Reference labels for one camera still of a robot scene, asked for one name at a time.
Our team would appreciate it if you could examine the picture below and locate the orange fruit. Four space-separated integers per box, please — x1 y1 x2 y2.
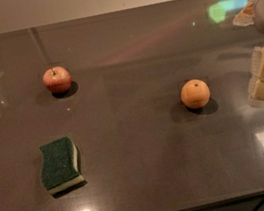
180 79 210 110

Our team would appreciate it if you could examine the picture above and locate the red apple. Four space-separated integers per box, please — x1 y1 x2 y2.
43 66 72 94

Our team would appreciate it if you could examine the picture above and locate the crumpled snack bag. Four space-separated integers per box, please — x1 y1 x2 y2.
232 0 254 27

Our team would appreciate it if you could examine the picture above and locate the green and yellow sponge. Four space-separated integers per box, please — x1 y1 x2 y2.
39 137 84 196

